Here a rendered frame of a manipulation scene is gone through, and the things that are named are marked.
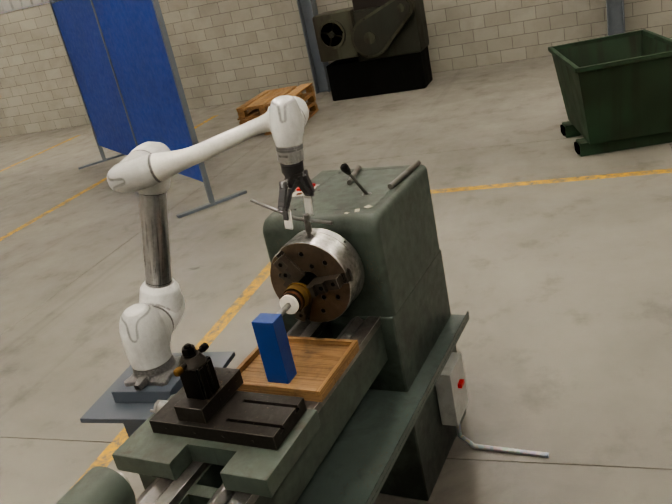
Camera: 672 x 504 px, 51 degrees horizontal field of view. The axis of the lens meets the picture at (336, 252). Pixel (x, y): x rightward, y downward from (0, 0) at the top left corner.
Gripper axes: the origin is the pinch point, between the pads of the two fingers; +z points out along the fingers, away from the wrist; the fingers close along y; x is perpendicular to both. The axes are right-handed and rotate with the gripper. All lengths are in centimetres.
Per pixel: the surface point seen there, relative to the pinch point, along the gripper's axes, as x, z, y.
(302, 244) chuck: 3.3, 7.6, 4.5
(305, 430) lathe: 35, 37, 57
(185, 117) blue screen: -369, 70, -327
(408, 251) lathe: 22, 26, -37
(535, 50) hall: -214, 128, -970
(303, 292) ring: 8.5, 20.1, 14.5
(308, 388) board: 23, 39, 38
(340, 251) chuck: 14.3, 11.3, -1.6
